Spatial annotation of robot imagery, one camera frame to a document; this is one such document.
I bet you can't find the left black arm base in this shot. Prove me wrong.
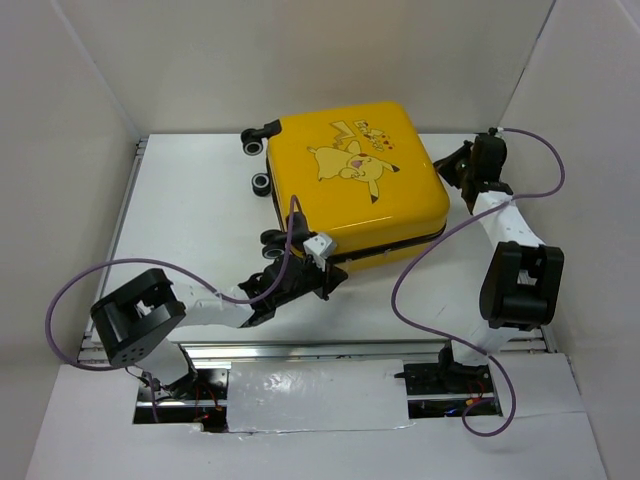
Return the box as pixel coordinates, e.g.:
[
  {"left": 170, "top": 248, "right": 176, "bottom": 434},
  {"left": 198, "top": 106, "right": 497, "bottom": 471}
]
[{"left": 133, "top": 368, "right": 230, "bottom": 433}]

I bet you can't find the aluminium front rail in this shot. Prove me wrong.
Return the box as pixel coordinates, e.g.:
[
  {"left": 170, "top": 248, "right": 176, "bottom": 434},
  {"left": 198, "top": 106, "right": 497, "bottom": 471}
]
[{"left": 75, "top": 337, "right": 557, "bottom": 364}]

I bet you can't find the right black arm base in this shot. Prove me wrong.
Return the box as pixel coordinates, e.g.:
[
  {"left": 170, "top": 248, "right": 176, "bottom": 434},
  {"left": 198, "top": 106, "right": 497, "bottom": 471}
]
[{"left": 394, "top": 342, "right": 501, "bottom": 419}]

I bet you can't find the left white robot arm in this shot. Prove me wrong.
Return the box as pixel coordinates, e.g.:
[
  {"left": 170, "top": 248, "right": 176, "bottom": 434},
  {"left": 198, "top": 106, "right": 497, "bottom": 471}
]
[{"left": 90, "top": 256, "right": 348, "bottom": 399}]

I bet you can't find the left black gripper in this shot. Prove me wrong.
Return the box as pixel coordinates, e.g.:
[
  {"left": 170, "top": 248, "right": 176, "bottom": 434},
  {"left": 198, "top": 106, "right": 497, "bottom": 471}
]
[{"left": 274, "top": 255, "right": 349, "bottom": 308}]

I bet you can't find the yellow suitcase with grey lining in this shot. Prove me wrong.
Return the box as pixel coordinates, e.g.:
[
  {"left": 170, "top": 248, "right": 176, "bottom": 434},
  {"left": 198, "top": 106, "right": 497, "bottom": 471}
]
[{"left": 240, "top": 101, "right": 450, "bottom": 269}]

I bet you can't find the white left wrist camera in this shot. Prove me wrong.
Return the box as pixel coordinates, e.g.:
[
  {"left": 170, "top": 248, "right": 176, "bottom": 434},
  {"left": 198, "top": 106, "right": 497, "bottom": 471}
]
[{"left": 303, "top": 232, "right": 337, "bottom": 271}]

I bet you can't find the white foil cover sheet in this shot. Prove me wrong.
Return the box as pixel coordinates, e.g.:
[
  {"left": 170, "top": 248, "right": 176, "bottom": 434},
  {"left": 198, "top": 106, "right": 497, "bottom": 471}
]
[{"left": 226, "top": 360, "right": 413, "bottom": 433}]

